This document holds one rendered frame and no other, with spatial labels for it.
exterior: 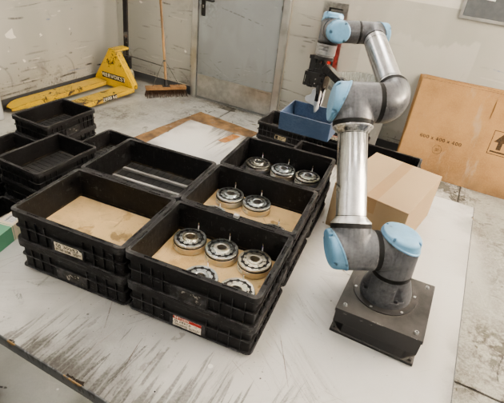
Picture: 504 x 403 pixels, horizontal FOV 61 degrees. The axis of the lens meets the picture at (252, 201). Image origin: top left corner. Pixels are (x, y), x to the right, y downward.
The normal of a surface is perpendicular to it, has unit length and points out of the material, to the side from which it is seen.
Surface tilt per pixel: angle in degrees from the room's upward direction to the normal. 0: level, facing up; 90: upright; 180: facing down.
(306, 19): 90
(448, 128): 77
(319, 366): 0
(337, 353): 0
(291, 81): 90
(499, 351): 0
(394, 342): 90
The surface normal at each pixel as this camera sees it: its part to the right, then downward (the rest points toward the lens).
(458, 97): -0.44, 0.31
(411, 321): 0.06, -0.84
